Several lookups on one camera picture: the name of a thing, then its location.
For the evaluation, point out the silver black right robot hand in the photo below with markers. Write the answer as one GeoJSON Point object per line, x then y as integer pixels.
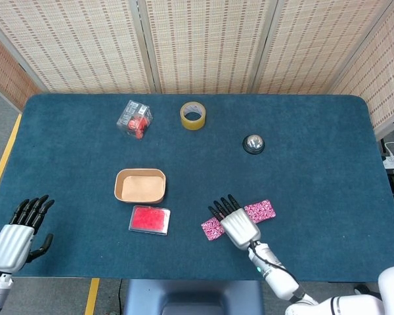
{"type": "Point", "coordinates": [239, 228]}

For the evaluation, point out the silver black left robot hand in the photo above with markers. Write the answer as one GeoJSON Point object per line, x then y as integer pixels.
{"type": "Point", "coordinates": [11, 246]}

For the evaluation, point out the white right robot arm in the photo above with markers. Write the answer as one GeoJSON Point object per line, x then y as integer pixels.
{"type": "Point", "coordinates": [279, 279]}

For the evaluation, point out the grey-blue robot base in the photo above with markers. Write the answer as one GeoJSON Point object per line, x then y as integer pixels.
{"type": "Point", "coordinates": [193, 295]}

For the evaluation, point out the blue felt table cover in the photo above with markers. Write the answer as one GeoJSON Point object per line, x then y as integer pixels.
{"type": "Point", "coordinates": [282, 170]}

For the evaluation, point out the silver desk bell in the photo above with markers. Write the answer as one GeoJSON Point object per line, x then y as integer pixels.
{"type": "Point", "coordinates": [253, 142]}

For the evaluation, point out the red ink pad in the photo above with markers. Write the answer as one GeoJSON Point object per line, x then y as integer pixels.
{"type": "Point", "coordinates": [149, 219]}

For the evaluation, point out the yellow floor tape strip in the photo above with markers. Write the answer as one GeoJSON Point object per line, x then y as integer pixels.
{"type": "Point", "coordinates": [6, 151]}
{"type": "Point", "coordinates": [92, 297]}

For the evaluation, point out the brown kraft paper box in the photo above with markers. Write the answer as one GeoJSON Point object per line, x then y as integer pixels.
{"type": "Point", "coordinates": [139, 187]}

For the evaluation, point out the yellow packing tape roll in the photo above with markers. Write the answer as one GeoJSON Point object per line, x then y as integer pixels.
{"type": "Point", "coordinates": [192, 125]}

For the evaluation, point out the clear box of red pieces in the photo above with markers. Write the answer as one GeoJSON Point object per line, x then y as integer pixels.
{"type": "Point", "coordinates": [131, 115]}

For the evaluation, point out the woven bamboo screen panel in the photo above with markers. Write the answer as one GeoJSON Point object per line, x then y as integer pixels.
{"type": "Point", "coordinates": [384, 82]}
{"type": "Point", "coordinates": [210, 46]}
{"type": "Point", "coordinates": [312, 46]}
{"type": "Point", "coordinates": [3, 75]}
{"type": "Point", "coordinates": [78, 46]}

